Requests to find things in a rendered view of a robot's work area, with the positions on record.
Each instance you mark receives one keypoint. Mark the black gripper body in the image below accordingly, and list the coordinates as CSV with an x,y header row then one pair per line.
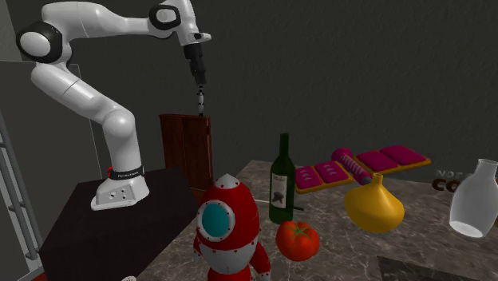
x,y
195,62

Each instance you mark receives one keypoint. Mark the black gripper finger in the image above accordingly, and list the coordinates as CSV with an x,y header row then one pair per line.
x,y
201,102

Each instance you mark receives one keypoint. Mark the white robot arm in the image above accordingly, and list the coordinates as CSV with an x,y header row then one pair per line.
x,y
83,93

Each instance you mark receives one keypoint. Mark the brown wooden cabinet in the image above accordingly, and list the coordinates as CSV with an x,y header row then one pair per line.
x,y
190,151

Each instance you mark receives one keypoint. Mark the thin white black pen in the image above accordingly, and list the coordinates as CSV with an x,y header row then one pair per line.
x,y
263,201

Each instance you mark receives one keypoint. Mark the green wine bottle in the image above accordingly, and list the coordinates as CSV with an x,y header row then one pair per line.
x,y
282,186

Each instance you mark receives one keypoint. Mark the red white rocket toy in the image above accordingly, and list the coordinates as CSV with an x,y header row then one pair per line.
x,y
229,233

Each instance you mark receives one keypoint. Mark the dark robot stand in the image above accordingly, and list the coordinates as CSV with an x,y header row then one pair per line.
x,y
116,233

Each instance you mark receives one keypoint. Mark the red tomato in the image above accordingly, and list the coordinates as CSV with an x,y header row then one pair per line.
x,y
297,241

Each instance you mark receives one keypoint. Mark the magenta orange satellite toy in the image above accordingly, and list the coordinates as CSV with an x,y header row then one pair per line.
x,y
375,160

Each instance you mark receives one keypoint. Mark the yellow bulbous vase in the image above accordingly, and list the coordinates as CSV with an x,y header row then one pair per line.
x,y
373,210

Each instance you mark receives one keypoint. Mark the brown white letter sign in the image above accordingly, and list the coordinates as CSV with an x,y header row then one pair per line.
x,y
443,183

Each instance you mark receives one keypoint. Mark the white vase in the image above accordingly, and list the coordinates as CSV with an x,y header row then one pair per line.
x,y
474,198

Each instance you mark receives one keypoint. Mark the grey metal frame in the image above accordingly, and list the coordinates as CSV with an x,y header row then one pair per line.
x,y
17,202

